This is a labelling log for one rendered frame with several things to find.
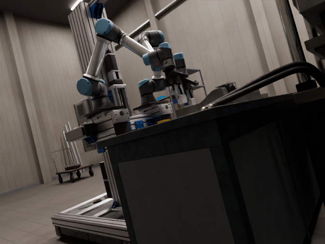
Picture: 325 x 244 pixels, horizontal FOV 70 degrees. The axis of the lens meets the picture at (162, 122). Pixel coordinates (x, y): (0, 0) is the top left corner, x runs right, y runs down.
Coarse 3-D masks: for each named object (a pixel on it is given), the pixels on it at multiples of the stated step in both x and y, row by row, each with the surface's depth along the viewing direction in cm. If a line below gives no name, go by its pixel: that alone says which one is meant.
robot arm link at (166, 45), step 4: (160, 44) 147; (164, 44) 145; (168, 44) 147; (160, 48) 147; (164, 48) 145; (168, 48) 146; (160, 52) 146; (164, 52) 145; (168, 52) 145; (160, 56) 147; (164, 56) 146; (168, 56) 145; (172, 56) 147; (164, 60) 149
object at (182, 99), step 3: (180, 96) 143; (183, 96) 145; (174, 99) 147; (177, 99) 145; (180, 99) 144; (183, 99) 144; (186, 99) 146; (171, 102) 151; (174, 102) 147; (177, 102) 146; (180, 102) 144; (183, 102) 143; (186, 102) 146
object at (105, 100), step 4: (100, 96) 173; (104, 96) 175; (108, 96) 179; (96, 100) 174; (100, 100) 173; (104, 100) 174; (108, 100) 176; (96, 104) 173; (100, 104) 173; (104, 104) 172; (108, 104) 174; (96, 108) 172
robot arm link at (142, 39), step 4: (144, 32) 196; (140, 36) 194; (144, 36) 193; (148, 36) 196; (140, 40) 192; (144, 40) 191; (148, 40) 194; (140, 44) 193; (144, 44) 189; (148, 44) 189; (148, 48) 185; (152, 48) 186; (152, 68) 175; (156, 68) 173; (160, 68) 175
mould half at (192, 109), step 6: (216, 90) 141; (222, 90) 139; (210, 96) 144; (216, 96) 142; (246, 96) 131; (252, 96) 138; (258, 96) 146; (204, 102) 147; (210, 102) 145; (234, 102) 135; (180, 108) 160; (186, 108) 157; (192, 108) 154; (198, 108) 151; (180, 114) 161; (186, 114) 157
